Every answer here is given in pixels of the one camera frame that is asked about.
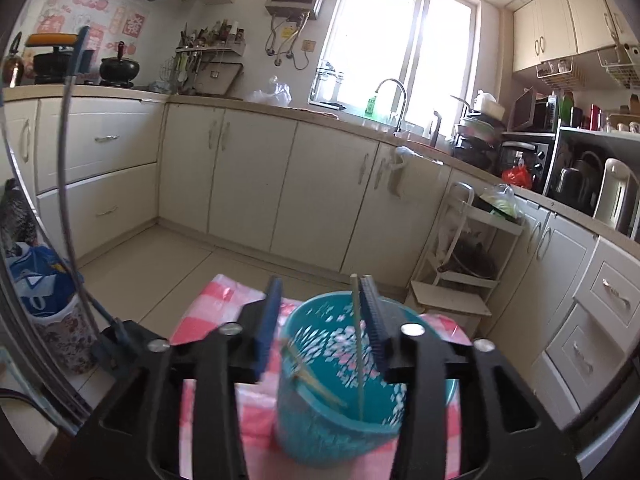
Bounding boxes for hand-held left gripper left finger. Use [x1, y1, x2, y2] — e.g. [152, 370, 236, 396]
[75, 276, 284, 480]

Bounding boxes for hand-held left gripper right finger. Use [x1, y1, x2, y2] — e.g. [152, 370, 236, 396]
[359, 275, 583, 480]

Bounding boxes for wooden chopstick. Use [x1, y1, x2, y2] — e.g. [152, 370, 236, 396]
[294, 370, 348, 408]
[281, 338, 304, 379]

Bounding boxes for teal perforated plastic basket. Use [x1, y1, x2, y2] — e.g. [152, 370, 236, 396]
[272, 290, 459, 469]

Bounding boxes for red white checked tablecloth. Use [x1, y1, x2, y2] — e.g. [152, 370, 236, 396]
[170, 274, 474, 480]

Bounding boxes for white storage trolley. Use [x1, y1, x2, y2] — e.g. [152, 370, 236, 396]
[411, 182, 526, 334]

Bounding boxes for cream kitchen base cabinet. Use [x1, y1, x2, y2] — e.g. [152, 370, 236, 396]
[0, 87, 640, 466]

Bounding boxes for green clear plastic bag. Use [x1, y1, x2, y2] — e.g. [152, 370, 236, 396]
[481, 184, 524, 221]

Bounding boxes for floral trash bin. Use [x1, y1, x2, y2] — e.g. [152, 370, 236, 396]
[20, 292, 103, 375]

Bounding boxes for red plastic bag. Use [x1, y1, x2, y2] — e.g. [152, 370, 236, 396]
[502, 165, 534, 191]

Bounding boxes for dish rack with pans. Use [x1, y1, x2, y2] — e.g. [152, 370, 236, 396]
[451, 94, 507, 172]

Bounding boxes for blue white plastic bag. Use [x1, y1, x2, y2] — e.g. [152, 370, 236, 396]
[7, 241, 86, 317]

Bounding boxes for black toaster oven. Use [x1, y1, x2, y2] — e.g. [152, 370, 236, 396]
[500, 140, 556, 194]

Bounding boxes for chrome sink faucet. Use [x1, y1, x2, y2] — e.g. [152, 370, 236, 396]
[372, 78, 409, 134]

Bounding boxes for glass jars on windowsill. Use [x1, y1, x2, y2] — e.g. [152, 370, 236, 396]
[314, 60, 346, 107]

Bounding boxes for dark electric kettle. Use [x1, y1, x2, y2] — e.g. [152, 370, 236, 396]
[554, 150, 607, 212]

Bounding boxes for microwave oven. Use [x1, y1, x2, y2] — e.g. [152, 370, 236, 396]
[509, 87, 559, 134]

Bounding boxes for black appliance shelf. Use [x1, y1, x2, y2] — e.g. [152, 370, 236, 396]
[544, 126, 640, 222]

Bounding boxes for dark patterned cloth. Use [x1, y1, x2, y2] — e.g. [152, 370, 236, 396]
[0, 177, 39, 261]

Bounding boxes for white countertop appliance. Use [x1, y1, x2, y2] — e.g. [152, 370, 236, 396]
[594, 157, 640, 239]

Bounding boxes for kitchen window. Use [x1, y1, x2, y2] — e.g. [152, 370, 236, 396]
[310, 0, 482, 137]

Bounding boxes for black pot with orange lid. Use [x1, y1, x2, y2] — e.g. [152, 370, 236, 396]
[24, 32, 99, 84]

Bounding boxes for metal kettle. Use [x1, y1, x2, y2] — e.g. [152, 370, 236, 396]
[2, 32, 26, 87]

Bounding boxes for metal folding chair frame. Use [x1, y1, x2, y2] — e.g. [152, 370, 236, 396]
[0, 25, 132, 426]

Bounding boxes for wall utensil rack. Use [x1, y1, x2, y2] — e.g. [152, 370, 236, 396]
[174, 20, 247, 97]

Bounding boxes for white wire hanging basket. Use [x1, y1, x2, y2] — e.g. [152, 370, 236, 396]
[597, 41, 640, 89]
[537, 57, 589, 89]

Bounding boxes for cream wall cabinet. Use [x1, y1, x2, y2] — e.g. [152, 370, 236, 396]
[512, 0, 640, 74]

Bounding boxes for pink wall stickers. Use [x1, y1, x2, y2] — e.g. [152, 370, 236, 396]
[34, 0, 151, 57]

